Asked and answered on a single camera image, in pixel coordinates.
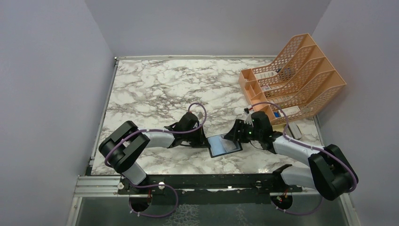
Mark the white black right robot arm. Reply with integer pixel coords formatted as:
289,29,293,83
224,112,359,201

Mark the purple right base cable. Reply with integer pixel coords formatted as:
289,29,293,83
270,194,323,217

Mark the orange mesh file organizer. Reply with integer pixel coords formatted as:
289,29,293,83
238,33,346,125

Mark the beige card tray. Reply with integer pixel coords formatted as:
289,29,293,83
272,122,303,140

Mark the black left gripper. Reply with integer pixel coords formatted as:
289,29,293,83
183,124,211,148

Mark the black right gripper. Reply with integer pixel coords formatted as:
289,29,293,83
224,119,262,143

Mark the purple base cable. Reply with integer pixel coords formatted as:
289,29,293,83
270,194,323,217
128,183,180,218

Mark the white card box in organizer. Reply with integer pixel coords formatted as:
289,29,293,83
273,106,300,118

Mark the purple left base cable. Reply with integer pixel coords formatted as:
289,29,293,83
128,183,180,218

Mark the black leather card holder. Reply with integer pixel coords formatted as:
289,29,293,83
207,134,243,158

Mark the silver VIP credit card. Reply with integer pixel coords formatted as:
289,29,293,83
220,138,237,153

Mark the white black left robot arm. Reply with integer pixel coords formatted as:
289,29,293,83
98,112,210,194

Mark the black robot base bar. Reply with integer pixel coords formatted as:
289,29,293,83
118,173,302,205

